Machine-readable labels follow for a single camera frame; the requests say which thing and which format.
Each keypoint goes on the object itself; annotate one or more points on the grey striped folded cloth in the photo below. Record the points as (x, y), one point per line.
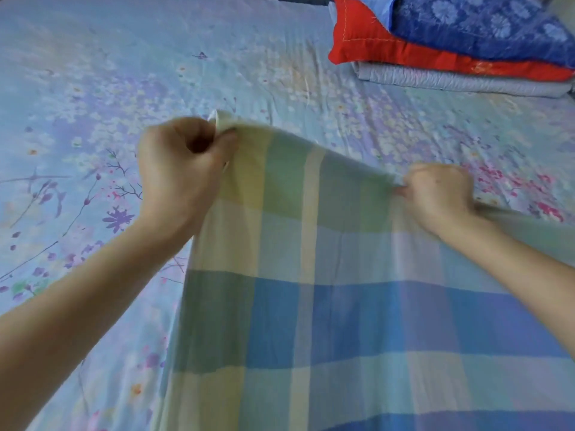
(449, 80)

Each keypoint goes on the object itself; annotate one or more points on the person's left hand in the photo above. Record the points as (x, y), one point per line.
(180, 175)

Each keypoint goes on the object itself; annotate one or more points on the person's right forearm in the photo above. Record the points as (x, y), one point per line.
(530, 273)

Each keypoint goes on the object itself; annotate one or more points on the white bed sheet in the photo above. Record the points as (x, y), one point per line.
(359, 318)

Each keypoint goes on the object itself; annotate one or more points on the person's left forearm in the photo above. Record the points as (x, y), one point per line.
(81, 318)

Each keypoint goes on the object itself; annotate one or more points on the blue floral patterned sheet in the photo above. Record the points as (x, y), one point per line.
(108, 76)

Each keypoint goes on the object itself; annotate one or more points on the red blue cloth item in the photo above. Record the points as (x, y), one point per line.
(467, 31)

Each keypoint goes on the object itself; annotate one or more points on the person's right hand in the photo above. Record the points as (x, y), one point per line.
(440, 197)

